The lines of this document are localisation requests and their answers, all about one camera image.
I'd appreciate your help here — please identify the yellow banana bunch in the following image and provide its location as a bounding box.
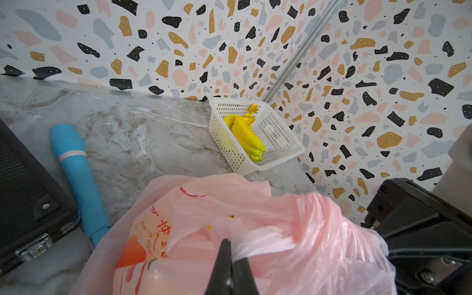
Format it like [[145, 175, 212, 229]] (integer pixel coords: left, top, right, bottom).
[[224, 103, 266, 163]]

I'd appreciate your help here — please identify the pink plastic bag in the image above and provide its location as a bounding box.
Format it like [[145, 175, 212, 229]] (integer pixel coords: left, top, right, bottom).
[[71, 173, 397, 295]]

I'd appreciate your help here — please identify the white plastic basket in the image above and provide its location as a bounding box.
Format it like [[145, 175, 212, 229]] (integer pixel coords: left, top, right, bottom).
[[209, 98, 304, 176]]

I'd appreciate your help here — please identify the light blue cylinder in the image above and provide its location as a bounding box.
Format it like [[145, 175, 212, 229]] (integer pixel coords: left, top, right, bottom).
[[50, 124, 112, 245]]

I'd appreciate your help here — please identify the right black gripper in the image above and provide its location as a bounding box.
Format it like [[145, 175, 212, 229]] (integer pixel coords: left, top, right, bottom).
[[363, 178, 472, 295]]

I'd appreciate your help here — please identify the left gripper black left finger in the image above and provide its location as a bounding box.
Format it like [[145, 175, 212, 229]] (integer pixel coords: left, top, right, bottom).
[[204, 238, 232, 295]]

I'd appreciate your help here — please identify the black flat case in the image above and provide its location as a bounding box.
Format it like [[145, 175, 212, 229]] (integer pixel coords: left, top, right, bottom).
[[1, 122, 80, 276]]

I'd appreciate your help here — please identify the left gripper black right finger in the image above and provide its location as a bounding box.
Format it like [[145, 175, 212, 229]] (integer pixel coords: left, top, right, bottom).
[[232, 258, 259, 295]]

